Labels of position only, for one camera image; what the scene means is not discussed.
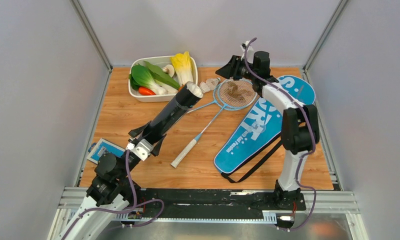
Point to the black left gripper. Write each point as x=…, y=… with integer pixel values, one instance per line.
x=138, y=131

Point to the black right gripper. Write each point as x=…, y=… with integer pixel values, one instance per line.
x=231, y=69

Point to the white shuttlecock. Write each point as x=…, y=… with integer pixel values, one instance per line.
x=194, y=89
x=212, y=83
x=204, y=87

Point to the black shuttlecock tube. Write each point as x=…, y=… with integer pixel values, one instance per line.
x=175, y=109

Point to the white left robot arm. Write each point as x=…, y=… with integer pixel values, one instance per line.
x=113, y=192

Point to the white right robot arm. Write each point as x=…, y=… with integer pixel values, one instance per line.
x=283, y=116

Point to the blue racket upper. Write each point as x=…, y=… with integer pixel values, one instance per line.
x=232, y=95

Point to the blue racket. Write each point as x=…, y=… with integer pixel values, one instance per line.
x=194, y=141
x=232, y=95

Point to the blue racket lower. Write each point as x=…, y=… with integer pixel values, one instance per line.
x=194, y=141

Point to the blue book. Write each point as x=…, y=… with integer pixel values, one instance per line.
x=101, y=147

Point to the red pepper toy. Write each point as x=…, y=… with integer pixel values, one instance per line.
x=144, y=91

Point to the yellow cabbage toy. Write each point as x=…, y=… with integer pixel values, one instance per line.
x=182, y=64

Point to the green bok choy toy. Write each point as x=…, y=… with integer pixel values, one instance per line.
x=140, y=77

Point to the green leaf vegetable toy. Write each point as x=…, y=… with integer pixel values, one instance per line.
x=162, y=77

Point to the blue racket bag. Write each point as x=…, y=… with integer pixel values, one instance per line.
x=259, y=128

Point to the beige mushroom toy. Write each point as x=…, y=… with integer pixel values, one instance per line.
x=169, y=69

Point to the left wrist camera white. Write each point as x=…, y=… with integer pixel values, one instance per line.
x=140, y=148

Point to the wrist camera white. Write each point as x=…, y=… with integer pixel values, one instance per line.
x=140, y=148
x=246, y=49

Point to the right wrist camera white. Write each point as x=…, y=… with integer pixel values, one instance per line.
x=246, y=49

